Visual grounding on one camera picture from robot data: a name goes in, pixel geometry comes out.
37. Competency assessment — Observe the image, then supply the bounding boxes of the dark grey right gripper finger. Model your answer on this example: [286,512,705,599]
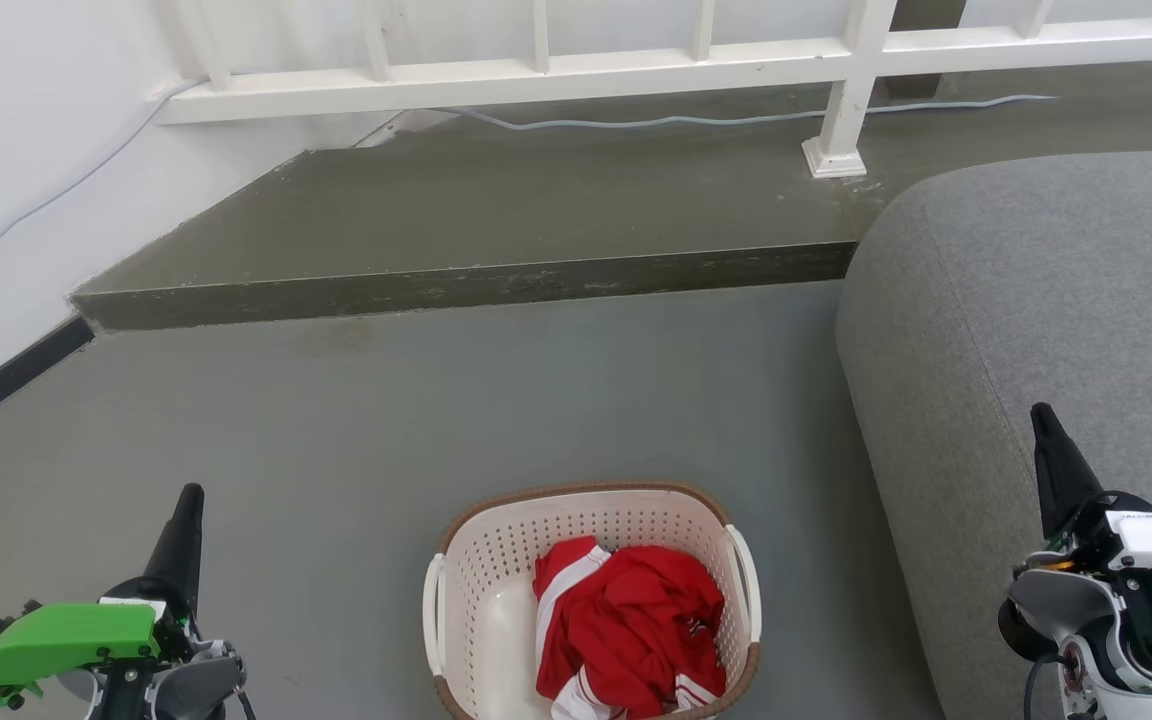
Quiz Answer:
[1030,402,1105,541]

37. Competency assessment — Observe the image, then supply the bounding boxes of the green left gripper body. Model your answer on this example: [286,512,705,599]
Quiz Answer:
[0,577,199,720]

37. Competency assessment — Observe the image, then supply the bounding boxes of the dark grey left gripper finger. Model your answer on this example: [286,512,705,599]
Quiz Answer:
[141,484,205,613]

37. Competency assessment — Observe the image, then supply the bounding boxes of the cream plastic laundry basket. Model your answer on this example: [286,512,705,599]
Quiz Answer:
[423,481,763,720]

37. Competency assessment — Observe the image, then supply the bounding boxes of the grey fabric sofa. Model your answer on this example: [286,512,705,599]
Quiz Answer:
[835,148,1152,720]

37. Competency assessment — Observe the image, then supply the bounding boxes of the black baseboard strip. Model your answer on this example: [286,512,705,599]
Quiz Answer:
[0,316,97,448]

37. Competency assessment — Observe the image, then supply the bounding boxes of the red white garment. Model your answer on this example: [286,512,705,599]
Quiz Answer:
[533,536,728,720]

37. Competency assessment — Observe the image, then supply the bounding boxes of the white railing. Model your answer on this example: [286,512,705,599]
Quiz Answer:
[151,0,1152,180]

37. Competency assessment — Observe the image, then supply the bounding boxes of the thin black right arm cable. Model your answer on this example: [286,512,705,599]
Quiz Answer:
[1023,650,1069,720]

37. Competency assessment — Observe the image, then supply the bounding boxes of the thin grey wall cable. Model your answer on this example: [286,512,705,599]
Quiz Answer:
[0,76,209,291]

